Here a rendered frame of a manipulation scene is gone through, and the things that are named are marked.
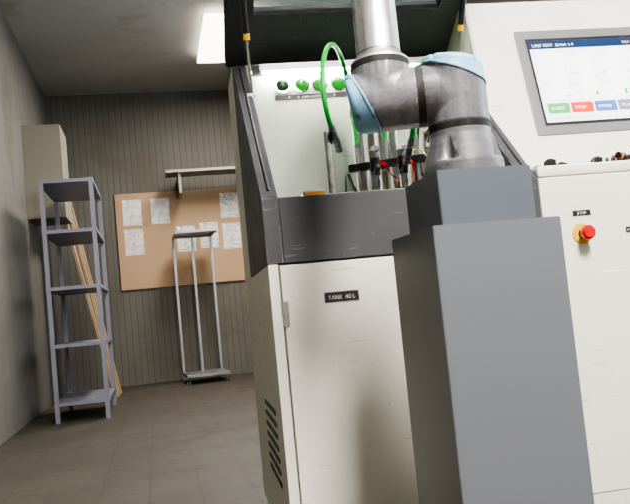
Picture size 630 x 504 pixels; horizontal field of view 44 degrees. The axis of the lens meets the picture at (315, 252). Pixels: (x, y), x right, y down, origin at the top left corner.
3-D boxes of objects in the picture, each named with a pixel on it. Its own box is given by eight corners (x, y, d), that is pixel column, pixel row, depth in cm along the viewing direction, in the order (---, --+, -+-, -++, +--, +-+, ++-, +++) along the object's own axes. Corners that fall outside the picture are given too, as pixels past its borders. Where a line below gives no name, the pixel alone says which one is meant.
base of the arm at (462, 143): (519, 166, 141) (513, 112, 142) (441, 171, 138) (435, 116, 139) (485, 180, 156) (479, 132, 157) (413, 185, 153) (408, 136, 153)
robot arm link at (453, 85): (494, 113, 141) (486, 41, 142) (420, 122, 142) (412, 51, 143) (487, 128, 153) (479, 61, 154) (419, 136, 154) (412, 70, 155)
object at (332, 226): (284, 263, 184) (277, 196, 185) (282, 264, 188) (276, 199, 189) (530, 242, 193) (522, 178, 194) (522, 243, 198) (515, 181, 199)
